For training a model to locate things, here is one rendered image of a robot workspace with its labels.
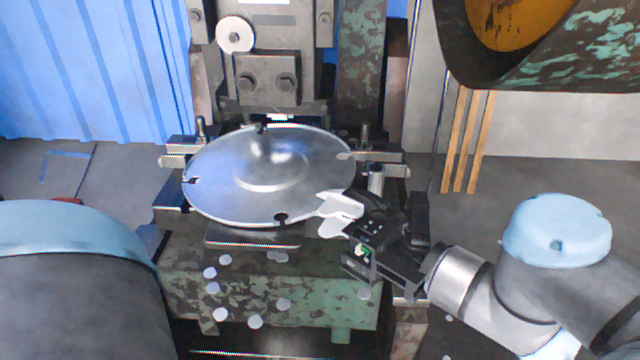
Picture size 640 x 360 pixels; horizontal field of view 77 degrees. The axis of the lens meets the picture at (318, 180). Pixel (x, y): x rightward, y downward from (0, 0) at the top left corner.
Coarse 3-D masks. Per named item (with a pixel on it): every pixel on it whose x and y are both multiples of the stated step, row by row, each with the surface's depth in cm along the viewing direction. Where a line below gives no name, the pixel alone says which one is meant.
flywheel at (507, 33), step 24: (480, 0) 65; (504, 0) 58; (528, 0) 48; (552, 0) 42; (480, 24) 65; (504, 24) 55; (528, 24) 47; (552, 24) 42; (504, 48) 54; (528, 48) 49
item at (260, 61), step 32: (224, 0) 57; (256, 0) 56; (288, 0) 56; (224, 32) 58; (256, 32) 59; (288, 32) 59; (224, 64) 62; (256, 64) 59; (288, 64) 58; (320, 64) 68; (256, 96) 62; (288, 96) 62
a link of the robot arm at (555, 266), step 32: (512, 224) 36; (544, 224) 33; (576, 224) 33; (608, 224) 33; (512, 256) 36; (544, 256) 33; (576, 256) 32; (608, 256) 33; (512, 288) 37; (544, 288) 34; (576, 288) 32; (608, 288) 31; (544, 320) 38; (576, 320) 32; (608, 320) 30
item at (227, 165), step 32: (256, 128) 80; (288, 128) 79; (192, 160) 71; (224, 160) 71; (256, 160) 69; (288, 160) 69; (320, 160) 70; (352, 160) 69; (192, 192) 64; (224, 192) 64; (256, 192) 63; (288, 192) 63; (256, 224) 57
